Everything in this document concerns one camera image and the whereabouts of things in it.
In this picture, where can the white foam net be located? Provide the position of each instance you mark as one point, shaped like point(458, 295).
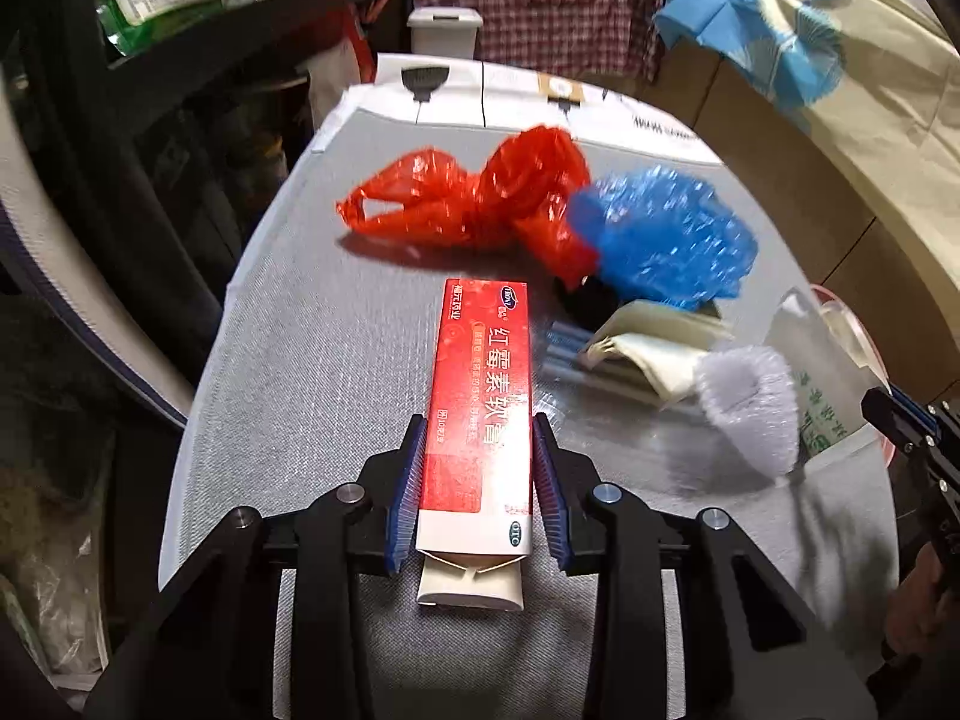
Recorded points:
point(750, 405)

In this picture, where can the white lidded bin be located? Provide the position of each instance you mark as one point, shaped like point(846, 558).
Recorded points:
point(444, 30)

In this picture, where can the crumpled translucent plastic bag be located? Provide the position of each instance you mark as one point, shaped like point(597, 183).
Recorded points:
point(52, 585)

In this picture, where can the clear plastic tube bundle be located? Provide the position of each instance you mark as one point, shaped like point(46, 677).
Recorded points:
point(566, 345)

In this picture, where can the blue and cream cloth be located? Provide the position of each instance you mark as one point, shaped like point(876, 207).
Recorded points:
point(750, 22)

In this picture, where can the white padded board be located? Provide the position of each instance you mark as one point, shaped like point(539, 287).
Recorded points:
point(67, 292)

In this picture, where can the red plastic bag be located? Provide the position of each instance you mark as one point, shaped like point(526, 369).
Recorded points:
point(450, 202)

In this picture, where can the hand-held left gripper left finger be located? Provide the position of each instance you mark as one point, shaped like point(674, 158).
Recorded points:
point(401, 502)

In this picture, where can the beige paper packet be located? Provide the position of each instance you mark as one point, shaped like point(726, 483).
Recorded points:
point(652, 360)

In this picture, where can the white printed cardboard sheet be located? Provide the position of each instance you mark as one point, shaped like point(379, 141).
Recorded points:
point(510, 101)

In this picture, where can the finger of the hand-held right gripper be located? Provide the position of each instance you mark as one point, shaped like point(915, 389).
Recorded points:
point(937, 469)
point(900, 412)

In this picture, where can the blue plastic bag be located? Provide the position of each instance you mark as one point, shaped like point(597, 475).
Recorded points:
point(660, 240)

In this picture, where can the person's right hand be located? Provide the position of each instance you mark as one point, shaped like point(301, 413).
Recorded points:
point(911, 615)

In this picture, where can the black metal shelf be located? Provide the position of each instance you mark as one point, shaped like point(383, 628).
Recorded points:
point(247, 37)

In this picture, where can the red ointment box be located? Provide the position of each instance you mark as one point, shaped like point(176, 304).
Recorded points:
point(476, 390)

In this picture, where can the clear bag with green print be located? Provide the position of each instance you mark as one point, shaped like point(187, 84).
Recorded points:
point(817, 390)

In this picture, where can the red plaid shirt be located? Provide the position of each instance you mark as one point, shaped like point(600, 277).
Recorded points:
point(547, 0)

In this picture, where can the orange plastic bag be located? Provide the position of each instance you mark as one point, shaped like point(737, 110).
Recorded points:
point(358, 45)

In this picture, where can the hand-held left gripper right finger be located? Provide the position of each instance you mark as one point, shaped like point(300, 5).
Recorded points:
point(551, 502)

